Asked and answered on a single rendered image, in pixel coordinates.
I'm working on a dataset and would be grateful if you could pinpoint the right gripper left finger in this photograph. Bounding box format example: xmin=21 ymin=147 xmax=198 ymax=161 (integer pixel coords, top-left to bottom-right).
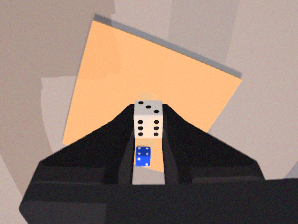
xmin=29 ymin=104 xmax=135 ymax=184

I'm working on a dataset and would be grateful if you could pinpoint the blue die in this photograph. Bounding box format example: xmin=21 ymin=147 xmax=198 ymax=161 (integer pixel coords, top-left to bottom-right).
xmin=135 ymin=146 xmax=151 ymax=166

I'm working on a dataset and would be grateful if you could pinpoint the orange flat mat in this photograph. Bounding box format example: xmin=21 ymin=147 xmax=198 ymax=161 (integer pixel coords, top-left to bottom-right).
xmin=63 ymin=20 xmax=242 ymax=145

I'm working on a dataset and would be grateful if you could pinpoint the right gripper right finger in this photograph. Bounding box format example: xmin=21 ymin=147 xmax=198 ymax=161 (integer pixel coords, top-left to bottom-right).
xmin=162 ymin=104 xmax=265 ymax=184

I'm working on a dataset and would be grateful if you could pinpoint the white die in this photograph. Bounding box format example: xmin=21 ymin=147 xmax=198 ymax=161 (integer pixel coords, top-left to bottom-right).
xmin=134 ymin=100 xmax=163 ymax=138

